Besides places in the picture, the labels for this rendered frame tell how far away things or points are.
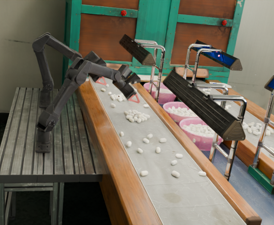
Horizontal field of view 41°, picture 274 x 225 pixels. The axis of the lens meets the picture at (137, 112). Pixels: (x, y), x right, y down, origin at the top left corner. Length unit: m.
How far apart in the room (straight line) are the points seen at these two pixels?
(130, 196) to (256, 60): 3.08
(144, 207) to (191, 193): 0.25
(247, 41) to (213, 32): 1.06
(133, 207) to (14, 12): 2.58
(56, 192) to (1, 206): 0.24
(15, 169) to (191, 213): 0.77
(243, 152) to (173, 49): 1.28
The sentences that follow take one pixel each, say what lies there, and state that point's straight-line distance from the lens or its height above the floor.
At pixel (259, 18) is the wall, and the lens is 4.10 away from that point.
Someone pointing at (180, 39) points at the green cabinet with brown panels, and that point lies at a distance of 2.97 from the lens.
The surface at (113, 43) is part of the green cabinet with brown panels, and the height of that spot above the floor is 1.01.
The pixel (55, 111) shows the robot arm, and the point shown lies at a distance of 1.82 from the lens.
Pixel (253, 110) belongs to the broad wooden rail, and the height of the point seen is 0.76.
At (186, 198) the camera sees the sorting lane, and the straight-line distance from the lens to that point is 1.43.
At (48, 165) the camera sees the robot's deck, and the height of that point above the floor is 0.67.
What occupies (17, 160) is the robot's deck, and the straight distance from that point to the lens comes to 1.73.
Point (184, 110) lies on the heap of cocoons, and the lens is 2.35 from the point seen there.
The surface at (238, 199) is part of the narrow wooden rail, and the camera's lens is 1.46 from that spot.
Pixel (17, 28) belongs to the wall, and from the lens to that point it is 3.56.
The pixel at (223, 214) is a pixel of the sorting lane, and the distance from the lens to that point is 1.40.
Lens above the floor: 1.50
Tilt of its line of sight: 20 degrees down
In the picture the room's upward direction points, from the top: 7 degrees clockwise
